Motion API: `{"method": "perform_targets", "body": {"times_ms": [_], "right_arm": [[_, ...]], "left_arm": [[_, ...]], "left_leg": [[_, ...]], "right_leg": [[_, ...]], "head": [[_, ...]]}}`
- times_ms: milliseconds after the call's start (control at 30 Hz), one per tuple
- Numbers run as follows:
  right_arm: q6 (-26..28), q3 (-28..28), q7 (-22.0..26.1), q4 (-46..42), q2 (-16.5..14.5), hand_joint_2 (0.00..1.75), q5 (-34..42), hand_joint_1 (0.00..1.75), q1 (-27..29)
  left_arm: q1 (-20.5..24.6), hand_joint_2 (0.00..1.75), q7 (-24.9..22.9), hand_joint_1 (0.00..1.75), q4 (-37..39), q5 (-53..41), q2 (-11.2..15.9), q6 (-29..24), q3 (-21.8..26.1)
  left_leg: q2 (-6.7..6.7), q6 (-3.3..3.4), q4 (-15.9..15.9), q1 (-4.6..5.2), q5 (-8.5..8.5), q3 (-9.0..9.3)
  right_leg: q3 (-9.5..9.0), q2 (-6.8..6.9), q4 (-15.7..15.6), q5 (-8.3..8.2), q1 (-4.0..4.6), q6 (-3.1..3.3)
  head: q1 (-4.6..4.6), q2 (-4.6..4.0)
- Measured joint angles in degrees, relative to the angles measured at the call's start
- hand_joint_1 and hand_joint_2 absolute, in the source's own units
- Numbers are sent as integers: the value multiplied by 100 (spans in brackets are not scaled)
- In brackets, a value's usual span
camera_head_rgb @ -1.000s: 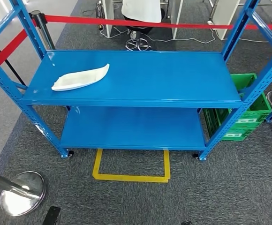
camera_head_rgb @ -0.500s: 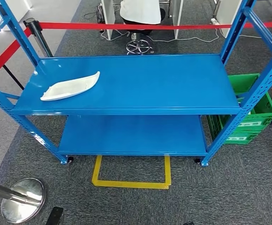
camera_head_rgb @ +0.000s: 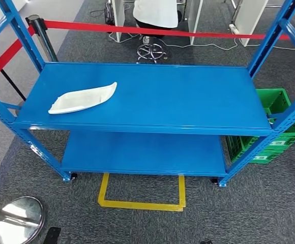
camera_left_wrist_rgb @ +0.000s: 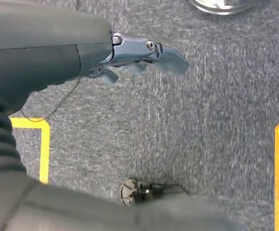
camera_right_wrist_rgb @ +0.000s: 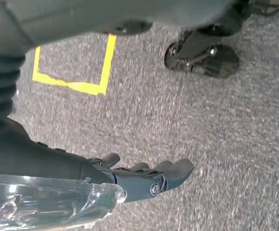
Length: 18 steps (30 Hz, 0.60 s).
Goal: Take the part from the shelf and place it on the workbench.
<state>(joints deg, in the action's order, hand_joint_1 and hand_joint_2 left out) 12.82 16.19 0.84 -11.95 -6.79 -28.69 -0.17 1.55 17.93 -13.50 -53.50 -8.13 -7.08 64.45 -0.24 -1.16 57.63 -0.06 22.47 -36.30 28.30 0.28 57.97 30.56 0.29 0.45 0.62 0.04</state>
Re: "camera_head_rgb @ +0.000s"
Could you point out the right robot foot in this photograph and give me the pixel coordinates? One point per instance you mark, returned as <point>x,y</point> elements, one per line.
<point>206,241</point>

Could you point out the person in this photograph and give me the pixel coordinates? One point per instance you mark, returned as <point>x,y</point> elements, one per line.
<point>155,13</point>

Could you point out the green plastic crate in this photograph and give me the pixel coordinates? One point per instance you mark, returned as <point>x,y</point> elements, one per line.
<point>277,99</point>
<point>239,143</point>

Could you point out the white curved plastic part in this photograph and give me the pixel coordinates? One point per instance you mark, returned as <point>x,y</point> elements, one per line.
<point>81,99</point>

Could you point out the blue metal shelf rack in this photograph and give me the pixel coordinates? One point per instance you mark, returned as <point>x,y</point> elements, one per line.
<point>162,97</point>

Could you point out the white desk panel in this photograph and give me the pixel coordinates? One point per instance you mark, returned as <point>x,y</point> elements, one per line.
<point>250,20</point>

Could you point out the chrome swivel chair base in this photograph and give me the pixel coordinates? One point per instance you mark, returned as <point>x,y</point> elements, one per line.
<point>151,51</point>

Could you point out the red barrier belt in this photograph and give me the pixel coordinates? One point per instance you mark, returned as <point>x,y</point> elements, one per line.
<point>5,58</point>
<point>162,32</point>

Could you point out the chrome stanchion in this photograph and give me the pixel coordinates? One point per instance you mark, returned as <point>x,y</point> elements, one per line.
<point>17,229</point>
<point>42,37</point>

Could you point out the white power strip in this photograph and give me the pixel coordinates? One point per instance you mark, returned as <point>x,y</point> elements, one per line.
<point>234,28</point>

